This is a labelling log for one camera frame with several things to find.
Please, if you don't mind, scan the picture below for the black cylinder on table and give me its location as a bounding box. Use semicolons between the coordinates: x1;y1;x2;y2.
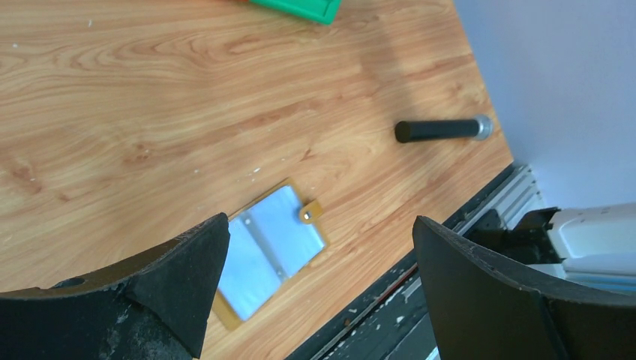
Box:
394;115;495;143

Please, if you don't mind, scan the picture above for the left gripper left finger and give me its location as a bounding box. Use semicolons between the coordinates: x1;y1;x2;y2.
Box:
1;213;230;359

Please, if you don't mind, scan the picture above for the green plastic bin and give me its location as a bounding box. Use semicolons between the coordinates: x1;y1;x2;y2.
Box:
250;0;341;25

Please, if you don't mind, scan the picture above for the yellow leather card holder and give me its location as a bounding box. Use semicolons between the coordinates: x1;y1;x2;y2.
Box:
212;178;329;331

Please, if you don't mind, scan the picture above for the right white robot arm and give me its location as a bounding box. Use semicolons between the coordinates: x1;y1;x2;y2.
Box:
465;203;635;295

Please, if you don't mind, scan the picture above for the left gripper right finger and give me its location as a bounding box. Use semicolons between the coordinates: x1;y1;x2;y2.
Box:
412;216;635;359

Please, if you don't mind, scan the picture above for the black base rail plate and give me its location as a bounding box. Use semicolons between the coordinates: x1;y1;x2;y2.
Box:
289;164;545;359

